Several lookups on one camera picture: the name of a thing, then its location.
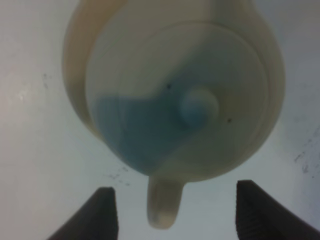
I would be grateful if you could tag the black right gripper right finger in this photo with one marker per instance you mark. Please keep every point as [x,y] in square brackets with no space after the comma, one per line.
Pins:
[260,217]

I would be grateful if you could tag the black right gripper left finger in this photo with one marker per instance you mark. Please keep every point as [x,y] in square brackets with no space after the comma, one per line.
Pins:
[97,219]

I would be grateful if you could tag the beige teapot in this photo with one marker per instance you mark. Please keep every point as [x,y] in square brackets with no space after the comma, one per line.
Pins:
[181,91]

